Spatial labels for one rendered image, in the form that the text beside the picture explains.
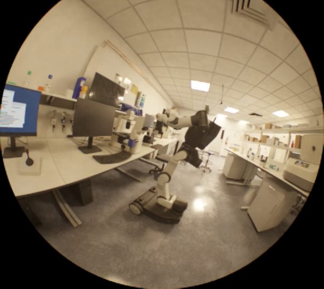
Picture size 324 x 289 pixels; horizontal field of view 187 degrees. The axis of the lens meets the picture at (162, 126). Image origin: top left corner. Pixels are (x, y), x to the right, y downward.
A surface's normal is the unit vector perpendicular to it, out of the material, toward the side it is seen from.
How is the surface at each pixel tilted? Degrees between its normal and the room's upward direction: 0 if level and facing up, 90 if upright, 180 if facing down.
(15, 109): 86
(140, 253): 0
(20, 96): 86
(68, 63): 90
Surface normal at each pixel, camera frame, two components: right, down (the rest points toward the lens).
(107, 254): 0.23, -0.97
